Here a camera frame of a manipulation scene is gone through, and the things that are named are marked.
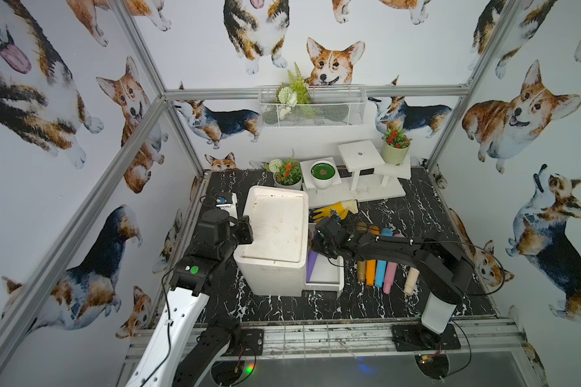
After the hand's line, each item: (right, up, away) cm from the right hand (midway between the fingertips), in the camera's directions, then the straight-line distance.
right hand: (307, 245), depth 89 cm
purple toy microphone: (+1, -4, -3) cm, 5 cm away
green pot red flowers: (+35, +38, +7) cm, 52 cm away
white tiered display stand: (+23, +28, +15) cm, 39 cm away
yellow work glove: (+14, +12, +15) cm, 24 cm away
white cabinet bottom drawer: (+7, -9, -3) cm, 12 cm away
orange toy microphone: (+27, +4, +9) cm, 29 cm away
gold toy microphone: (+22, +5, +9) cm, 25 cm away
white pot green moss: (+6, +27, 0) cm, 27 cm away
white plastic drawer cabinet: (-8, +1, -25) cm, 26 cm away
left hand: (-17, +13, -17) cm, 27 cm away
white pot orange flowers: (-8, +27, +10) cm, 30 cm away
